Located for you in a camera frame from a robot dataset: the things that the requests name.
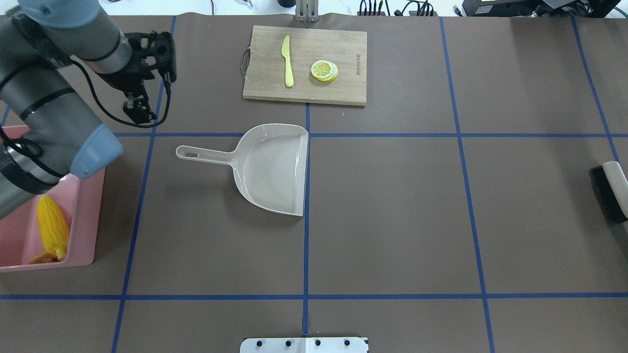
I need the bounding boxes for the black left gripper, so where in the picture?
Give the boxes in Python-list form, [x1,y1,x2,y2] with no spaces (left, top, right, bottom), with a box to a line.
[101,31,177,124]

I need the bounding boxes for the beige plastic dustpan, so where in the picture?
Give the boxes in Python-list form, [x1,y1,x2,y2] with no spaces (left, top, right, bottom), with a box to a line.
[175,124,309,217]

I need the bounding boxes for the yellow toy corn cob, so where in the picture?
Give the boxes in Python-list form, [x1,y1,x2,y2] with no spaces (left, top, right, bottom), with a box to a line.
[36,195,70,261]

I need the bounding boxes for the toy ginger root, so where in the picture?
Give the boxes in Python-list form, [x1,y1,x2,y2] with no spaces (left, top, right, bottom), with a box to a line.
[28,251,60,265]

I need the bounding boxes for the beige brush black bristles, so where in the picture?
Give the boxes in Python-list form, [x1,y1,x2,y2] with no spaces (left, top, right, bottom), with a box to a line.
[588,161,628,224]

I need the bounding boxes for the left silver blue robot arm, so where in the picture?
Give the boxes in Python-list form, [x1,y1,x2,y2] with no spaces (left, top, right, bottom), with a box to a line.
[0,0,177,217]

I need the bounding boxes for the pink plastic bin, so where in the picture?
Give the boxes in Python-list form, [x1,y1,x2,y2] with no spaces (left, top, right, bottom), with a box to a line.
[0,125,106,273]

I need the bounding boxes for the bamboo cutting board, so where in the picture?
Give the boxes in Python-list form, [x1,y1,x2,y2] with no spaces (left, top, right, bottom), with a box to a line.
[242,25,367,106]

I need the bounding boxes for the yellow plastic toy knife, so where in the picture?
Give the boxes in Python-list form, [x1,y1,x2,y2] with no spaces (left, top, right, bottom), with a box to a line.
[281,35,294,88]

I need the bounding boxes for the yellow toy lemon slices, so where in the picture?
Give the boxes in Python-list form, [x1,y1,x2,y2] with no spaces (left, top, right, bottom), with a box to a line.
[310,60,339,82]

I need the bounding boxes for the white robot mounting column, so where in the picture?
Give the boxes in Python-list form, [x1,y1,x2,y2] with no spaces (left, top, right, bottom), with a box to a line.
[239,337,369,353]

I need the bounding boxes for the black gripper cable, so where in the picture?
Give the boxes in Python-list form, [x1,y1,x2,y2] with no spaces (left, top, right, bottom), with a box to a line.
[71,59,172,129]

